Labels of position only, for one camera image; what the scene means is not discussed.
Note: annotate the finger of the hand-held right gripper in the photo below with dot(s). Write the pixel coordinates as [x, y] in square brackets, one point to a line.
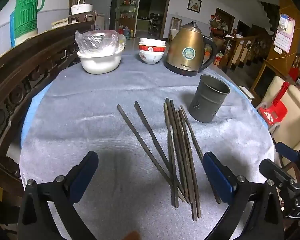
[273, 171]
[287, 152]

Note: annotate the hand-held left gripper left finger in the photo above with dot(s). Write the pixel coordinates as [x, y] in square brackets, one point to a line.
[86, 167]

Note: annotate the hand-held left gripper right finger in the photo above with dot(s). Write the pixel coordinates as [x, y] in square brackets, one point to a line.
[217, 177]

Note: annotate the pile of dark chopsticks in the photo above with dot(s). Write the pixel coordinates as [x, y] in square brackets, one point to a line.
[176, 142]

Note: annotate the dark wooden chopstick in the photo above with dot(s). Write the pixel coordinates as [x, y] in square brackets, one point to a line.
[150, 130]
[140, 137]

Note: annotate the grey metal chopstick holder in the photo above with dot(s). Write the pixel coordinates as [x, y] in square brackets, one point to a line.
[208, 100]

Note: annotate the person's left hand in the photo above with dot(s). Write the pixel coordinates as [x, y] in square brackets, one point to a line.
[132, 235]

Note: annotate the red plastic chair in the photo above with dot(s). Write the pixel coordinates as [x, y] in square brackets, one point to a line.
[275, 112]

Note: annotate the grey table cloth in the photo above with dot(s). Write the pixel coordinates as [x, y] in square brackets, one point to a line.
[90, 120]

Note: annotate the white step stool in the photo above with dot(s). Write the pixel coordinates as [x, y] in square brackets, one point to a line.
[246, 92]

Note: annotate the large white mixing bowl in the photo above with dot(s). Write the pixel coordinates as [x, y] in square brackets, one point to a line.
[100, 63]

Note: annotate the carved wooden sideboard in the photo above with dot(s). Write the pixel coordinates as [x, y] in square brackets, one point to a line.
[15, 80]

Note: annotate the wooden stair railing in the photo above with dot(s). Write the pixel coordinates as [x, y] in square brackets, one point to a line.
[242, 47]

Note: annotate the red gift box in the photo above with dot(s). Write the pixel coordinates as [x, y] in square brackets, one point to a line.
[217, 60]

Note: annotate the plastic wrapped glass bowl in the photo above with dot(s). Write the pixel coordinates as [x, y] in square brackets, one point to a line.
[97, 42]

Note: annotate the white footed porcelain bowl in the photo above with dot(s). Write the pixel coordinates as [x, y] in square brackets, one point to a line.
[151, 58]

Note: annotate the brass electric kettle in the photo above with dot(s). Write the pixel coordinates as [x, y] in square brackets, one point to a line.
[190, 52]

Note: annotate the red banded porcelain bowl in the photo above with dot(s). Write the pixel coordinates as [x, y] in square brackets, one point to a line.
[151, 48]

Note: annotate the blue water jug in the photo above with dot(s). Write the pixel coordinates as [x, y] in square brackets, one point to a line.
[127, 33]

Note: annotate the white chest freezer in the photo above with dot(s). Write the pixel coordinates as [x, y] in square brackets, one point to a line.
[100, 22]

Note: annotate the blue bottle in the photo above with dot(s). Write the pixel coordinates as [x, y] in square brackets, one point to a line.
[12, 30]

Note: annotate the wooden dining chair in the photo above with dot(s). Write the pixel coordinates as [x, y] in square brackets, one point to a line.
[175, 26]

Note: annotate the grey refrigerator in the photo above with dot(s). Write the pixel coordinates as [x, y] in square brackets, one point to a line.
[100, 0]

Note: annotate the green thermos flask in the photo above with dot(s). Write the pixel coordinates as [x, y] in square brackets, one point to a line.
[27, 10]

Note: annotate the pantry shelf with bottles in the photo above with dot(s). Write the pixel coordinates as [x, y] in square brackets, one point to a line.
[127, 3]

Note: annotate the white light switch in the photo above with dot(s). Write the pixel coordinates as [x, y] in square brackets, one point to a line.
[278, 50]

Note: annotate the wall calendar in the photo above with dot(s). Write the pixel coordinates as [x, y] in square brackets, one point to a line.
[286, 33]

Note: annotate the framed wall picture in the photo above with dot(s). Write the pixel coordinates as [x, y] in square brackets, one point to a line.
[194, 4]

